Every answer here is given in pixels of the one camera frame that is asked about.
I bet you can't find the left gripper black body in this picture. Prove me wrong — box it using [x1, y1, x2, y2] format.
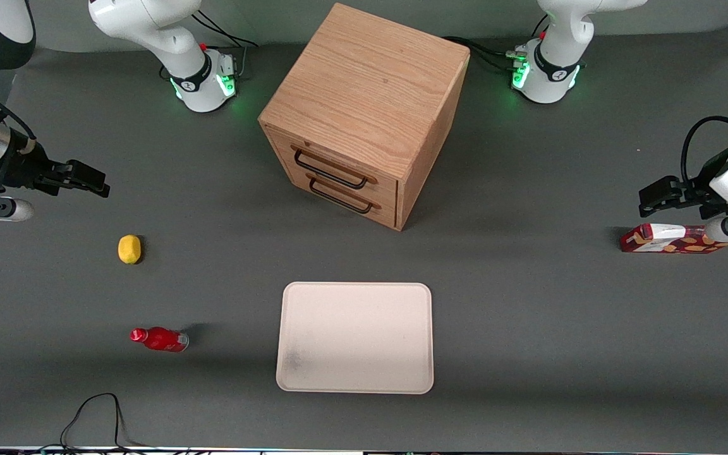
[695, 147, 728, 220]

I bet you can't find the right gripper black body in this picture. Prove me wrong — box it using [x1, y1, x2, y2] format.
[0, 149, 64, 193]

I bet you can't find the red coke bottle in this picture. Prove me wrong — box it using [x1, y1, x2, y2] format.
[130, 326, 190, 353]

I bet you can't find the beige plastic tray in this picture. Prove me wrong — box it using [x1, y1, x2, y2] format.
[276, 282, 434, 395]

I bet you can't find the red cookie box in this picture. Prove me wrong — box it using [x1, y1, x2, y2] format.
[619, 223, 728, 254]

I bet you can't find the yellow lemon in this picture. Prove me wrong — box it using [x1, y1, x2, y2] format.
[118, 234, 142, 265]

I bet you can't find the wooden drawer front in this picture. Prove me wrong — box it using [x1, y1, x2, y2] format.
[276, 166, 399, 229]
[266, 126, 401, 208]

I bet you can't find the wooden drawer cabinet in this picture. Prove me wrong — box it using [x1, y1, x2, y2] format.
[258, 3, 471, 232]

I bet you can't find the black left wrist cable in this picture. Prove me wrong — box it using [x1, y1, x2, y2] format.
[682, 116, 728, 184]

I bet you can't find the black right arm base cable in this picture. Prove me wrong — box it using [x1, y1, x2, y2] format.
[190, 9, 260, 80]

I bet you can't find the black arm base cable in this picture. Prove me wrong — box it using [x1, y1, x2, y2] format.
[190, 9, 260, 80]
[443, 37, 519, 73]

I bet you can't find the black looped cable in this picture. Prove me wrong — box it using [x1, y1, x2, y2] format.
[39, 392, 191, 455]

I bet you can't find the black left arm base cable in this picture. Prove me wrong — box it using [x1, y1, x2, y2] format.
[443, 37, 519, 73]

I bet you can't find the black metal drawer handle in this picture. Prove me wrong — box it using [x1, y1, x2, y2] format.
[306, 174, 382, 214]
[291, 145, 379, 190]

